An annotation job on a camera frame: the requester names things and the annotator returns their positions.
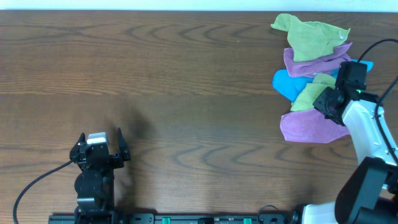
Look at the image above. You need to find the purple microfiber cloth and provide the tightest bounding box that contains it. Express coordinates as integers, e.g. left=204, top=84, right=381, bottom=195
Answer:
left=280, top=109, right=349, bottom=144

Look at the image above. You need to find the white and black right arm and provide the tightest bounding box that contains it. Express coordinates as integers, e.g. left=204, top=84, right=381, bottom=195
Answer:
left=300, top=86, right=397, bottom=224

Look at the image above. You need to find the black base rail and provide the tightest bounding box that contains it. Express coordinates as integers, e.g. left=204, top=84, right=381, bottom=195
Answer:
left=48, top=212, right=301, bottom=224

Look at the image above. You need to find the purple cloth in pile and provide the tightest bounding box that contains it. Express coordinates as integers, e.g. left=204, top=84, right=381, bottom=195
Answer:
left=284, top=42, right=352, bottom=78

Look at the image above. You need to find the blue microfiber cloth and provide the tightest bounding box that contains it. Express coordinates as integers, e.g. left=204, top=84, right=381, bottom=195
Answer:
left=272, top=60, right=373, bottom=102

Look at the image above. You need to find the green cloth near pile front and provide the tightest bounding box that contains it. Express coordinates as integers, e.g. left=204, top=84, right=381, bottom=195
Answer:
left=290, top=73, right=336, bottom=111

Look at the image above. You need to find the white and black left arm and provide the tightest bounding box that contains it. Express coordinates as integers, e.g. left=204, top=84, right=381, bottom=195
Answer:
left=70, top=129, right=131, bottom=224

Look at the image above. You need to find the green cloth at pile top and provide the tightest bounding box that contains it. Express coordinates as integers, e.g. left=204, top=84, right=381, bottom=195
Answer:
left=271, top=14, right=350, bottom=62

